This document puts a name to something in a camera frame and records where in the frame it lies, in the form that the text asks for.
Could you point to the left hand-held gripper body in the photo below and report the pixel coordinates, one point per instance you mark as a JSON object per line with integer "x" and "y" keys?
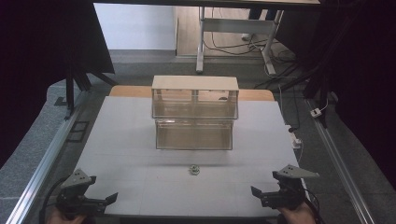
{"x": 76, "y": 194}

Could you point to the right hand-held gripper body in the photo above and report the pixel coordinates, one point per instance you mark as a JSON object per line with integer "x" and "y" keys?
{"x": 289, "y": 194}

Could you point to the small round metal piece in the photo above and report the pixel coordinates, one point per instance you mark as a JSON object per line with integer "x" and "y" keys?
{"x": 194, "y": 170}

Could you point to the clear plastic drawer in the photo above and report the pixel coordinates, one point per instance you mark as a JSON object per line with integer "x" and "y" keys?
{"x": 194, "y": 137}

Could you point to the clear drawer organizer wooden top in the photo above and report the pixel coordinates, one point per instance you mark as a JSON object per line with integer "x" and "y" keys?
{"x": 194, "y": 93}

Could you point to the person's right hand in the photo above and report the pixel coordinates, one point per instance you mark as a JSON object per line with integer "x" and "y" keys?
{"x": 297, "y": 216}

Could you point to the person's left hand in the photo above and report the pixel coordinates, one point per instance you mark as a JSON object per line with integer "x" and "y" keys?
{"x": 63, "y": 218}

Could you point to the white table mat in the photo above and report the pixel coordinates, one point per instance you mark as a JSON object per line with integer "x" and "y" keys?
{"x": 124, "y": 149}

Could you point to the white plug adapter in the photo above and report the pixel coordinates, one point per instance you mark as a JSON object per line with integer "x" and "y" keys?
{"x": 316, "y": 112}

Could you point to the black curtain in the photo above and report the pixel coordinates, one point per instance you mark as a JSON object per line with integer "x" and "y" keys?
{"x": 364, "y": 77}
{"x": 37, "y": 62}

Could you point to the white-framed desk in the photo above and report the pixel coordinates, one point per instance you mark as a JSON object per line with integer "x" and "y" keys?
{"x": 236, "y": 25}

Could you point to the aluminium rail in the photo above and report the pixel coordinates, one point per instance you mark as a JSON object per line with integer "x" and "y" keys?
{"x": 43, "y": 165}
{"x": 339, "y": 168}

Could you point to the white metal table frame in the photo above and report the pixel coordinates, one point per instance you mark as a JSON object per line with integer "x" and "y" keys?
{"x": 236, "y": 46}

